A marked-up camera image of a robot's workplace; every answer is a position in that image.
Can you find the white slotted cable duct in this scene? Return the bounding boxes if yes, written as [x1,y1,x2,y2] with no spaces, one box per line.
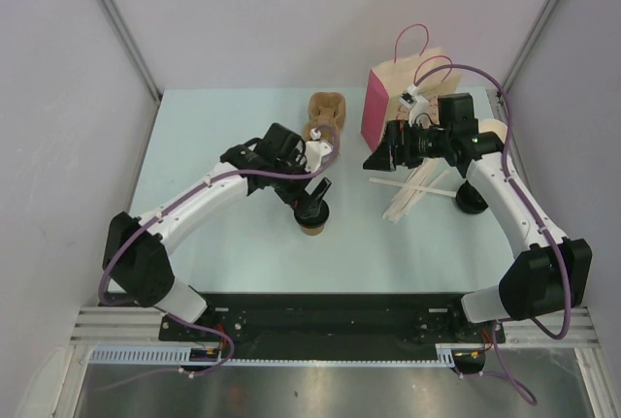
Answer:
[89,345,455,368]

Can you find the pile of white wrapped straws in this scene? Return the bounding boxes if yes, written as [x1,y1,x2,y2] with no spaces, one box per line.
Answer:
[382,160,448,223]

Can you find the stack of black cup lids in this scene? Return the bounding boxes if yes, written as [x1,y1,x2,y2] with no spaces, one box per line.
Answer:
[455,181,488,215]

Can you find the aluminium frame post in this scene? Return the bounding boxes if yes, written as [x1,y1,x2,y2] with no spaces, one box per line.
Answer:
[502,0,562,92]
[96,0,163,106]

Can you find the single brown paper cup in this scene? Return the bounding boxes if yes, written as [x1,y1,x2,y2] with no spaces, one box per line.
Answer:
[300,224,325,237]

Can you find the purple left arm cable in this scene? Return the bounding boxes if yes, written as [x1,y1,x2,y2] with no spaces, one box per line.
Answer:
[96,124,340,382]

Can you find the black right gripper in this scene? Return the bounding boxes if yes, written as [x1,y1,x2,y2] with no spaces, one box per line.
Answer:
[363,119,451,172]

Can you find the left aluminium frame post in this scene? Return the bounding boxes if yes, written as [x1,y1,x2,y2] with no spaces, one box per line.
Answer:
[96,0,163,106]

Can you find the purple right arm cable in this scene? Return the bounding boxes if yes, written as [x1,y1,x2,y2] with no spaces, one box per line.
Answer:
[411,63,573,406]

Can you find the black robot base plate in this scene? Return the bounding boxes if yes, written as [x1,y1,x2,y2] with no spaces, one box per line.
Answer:
[154,291,507,362]

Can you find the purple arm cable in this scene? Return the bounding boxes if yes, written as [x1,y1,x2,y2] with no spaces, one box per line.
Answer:
[411,63,573,406]
[96,124,340,382]

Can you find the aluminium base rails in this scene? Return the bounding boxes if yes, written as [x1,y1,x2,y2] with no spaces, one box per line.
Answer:
[72,305,598,347]

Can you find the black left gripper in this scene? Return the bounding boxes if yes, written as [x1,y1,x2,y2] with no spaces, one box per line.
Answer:
[271,149,330,218]

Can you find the right aluminium frame post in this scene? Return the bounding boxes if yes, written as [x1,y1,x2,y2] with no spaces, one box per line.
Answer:
[502,0,562,92]

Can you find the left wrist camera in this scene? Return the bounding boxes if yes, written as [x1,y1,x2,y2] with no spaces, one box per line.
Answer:
[305,139,333,173]

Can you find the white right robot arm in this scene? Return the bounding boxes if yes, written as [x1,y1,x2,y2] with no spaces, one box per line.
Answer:
[363,88,593,341]

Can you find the brown pulp cup carrier stack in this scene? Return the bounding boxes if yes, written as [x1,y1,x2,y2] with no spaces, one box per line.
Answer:
[301,92,346,153]

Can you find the pink kraft paper bag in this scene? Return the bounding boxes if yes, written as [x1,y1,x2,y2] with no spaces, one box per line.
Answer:
[361,34,461,150]

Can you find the stack of brown paper cups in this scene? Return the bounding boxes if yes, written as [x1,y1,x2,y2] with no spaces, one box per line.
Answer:
[478,118,507,143]

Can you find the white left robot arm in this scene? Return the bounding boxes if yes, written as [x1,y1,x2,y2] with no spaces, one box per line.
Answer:
[98,123,340,340]

